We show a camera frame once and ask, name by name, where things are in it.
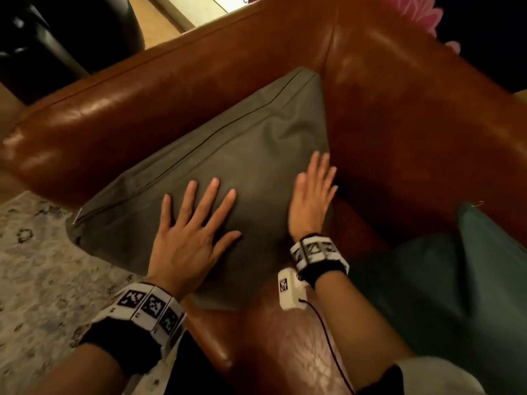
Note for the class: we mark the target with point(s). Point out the person's left hand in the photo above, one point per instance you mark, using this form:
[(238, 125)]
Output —
[(185, 250)]

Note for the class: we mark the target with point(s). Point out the person's right hand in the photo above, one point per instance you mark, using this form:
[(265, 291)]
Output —
[(311, 201)]

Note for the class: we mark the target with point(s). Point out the grey cushion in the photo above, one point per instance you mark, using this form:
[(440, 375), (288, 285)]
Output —
[(222, 160)]

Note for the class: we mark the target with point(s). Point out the brown leather sofa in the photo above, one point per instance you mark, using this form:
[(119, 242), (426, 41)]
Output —
[(391, 98)]

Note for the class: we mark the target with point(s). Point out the teal cushion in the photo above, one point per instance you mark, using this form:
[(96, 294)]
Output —
[(453, 292)]

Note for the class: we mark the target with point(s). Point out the person's right forearm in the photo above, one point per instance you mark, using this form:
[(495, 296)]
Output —
[(358, 329)]

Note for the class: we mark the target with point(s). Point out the person's light shirt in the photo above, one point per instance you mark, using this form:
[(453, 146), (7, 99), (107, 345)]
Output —
[(440, 378)]

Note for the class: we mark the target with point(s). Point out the patterned grey rug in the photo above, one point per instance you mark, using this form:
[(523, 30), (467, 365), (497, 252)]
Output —
[(41, 283)]

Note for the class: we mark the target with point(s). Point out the black leather chair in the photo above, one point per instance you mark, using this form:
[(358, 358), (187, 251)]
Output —
[(61, 36)]

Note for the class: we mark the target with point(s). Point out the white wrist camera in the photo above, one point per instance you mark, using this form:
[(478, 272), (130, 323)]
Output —
[(290, 292)]

